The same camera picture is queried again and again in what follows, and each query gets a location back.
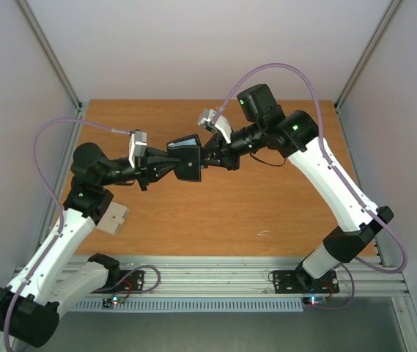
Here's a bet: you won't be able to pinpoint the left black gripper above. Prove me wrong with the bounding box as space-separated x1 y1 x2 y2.
100 147 182 191

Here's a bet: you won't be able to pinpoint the grey card holder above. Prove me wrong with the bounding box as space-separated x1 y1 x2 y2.
96 201 129 235

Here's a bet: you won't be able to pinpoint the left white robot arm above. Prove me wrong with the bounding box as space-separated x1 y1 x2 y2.
0 142 181 351

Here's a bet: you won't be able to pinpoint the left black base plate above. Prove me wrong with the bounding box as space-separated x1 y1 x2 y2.
111 270 145 293

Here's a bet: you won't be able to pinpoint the aluminium frame rails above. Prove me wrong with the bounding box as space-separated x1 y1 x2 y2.
115 255 409 298

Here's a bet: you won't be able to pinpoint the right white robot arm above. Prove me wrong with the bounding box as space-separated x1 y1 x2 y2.
198 84 394 292

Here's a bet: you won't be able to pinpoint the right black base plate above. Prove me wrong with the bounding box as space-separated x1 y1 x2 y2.
268 270 340 294

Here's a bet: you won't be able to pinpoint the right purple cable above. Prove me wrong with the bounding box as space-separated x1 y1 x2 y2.
215 62 409 311

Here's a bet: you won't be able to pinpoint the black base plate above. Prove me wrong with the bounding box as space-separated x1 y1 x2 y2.
111 270 145 293
268 270 340 294

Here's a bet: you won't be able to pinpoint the purple cable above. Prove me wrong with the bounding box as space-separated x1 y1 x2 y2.
2 118 136 352
215 62 409 311

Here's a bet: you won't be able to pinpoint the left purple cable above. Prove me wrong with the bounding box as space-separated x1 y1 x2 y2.
2 118 136 352

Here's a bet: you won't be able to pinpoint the right circuit board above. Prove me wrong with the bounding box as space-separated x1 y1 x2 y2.
303 296 329 307

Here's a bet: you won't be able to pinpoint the black leather card holder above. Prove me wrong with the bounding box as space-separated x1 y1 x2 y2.
166 134 202 182

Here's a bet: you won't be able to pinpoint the left circuit board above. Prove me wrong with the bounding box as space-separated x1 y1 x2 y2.
101 296 126 309

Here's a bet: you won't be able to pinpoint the grey slotted cable duct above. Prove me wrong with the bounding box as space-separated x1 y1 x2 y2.
71 297 303 313

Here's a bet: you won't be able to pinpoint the aluminium corner post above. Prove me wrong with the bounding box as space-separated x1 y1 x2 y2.
14 0 82 111
334 0 404 113

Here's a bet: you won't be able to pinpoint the circuit board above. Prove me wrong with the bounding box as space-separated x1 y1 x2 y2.
303 296 329 307
101 296 126 309

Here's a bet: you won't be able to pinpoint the left aluminium corner post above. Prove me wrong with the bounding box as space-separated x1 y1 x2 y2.
14 0 82 111

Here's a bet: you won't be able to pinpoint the right aluminium corner post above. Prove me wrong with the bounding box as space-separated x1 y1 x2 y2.
334 0 404 113

